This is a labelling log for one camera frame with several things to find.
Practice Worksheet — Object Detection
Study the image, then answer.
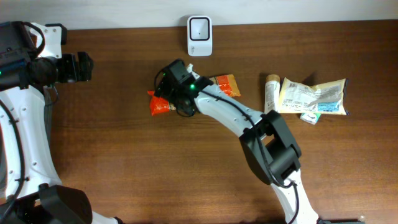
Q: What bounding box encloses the orange spaghetti packet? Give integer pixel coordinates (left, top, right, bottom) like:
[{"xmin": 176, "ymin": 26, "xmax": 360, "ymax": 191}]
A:
[{"xmin": 147, "ymin": 74, "xmax": 241, "ymax": 116}]

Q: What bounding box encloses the white tube with gold cap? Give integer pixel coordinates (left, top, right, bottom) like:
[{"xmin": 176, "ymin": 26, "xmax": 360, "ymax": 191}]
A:
[{"xmin": 264, "ymin": 74, "xmax": 280, "ymax": 114}]

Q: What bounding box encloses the teal tissue pack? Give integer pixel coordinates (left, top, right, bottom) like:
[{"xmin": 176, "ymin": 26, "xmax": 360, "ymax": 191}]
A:
[{"xmin": 300, "ymin": 113, "xmax": 321, "ymax": 125}]

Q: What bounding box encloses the white crinkled snack bag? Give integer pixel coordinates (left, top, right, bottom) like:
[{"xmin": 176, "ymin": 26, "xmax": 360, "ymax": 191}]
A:
[{"xmin": 278, "ymin": 78, "xmax": 348, "ymax": 115}]

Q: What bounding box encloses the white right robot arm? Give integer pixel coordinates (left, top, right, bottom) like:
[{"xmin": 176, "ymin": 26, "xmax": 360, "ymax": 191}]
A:
[{"xmin": 154, "ymin": 77, "xmax": 320, "ymax": 223}]

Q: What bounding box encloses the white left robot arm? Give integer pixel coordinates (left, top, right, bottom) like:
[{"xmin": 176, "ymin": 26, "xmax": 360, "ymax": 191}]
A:
[{"xmin": 1, "ymin": 21, "xmax": 120, "ymax": 223}]

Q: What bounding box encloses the white barcode scanner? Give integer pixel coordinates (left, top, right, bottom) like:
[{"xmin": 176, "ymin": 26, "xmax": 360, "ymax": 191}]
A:
[{"xmin": 187, "ymin": 16, "xmax": 213, "ymax": 57}]

